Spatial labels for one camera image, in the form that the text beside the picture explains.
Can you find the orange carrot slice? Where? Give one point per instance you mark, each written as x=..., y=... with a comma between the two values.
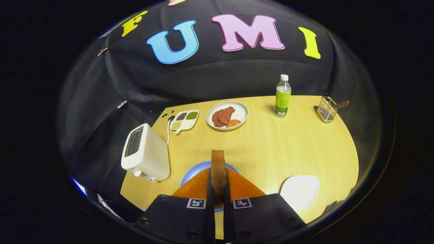
x=233, y=123

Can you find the white rounded square plate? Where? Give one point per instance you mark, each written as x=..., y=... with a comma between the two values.
x=300, y=191

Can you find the green label drink bottle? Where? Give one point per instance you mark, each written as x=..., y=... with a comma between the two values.
x=282, y=98

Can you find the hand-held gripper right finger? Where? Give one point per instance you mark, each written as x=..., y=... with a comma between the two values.
x=264, y=217

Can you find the browned toast slice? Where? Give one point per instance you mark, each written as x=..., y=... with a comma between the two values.
x=218, y=173

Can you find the silver clip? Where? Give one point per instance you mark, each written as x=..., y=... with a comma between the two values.
x=122, y=104

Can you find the brown meat slices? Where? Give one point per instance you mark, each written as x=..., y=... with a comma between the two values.
x=223, y=117

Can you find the blue round plate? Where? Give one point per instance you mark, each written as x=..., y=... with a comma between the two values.
x=196, y=169

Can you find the white toaster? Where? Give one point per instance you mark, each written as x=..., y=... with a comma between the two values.
x=149, y=159

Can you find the pink clip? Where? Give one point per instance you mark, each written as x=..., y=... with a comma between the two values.
x=102, y=51

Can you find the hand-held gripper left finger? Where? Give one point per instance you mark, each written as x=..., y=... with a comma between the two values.
x=179, y=217

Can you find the white divided seed dish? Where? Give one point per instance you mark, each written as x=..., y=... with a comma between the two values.
x=185, y=126

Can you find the white round plate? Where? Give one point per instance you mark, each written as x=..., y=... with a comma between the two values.
x=239, y=110

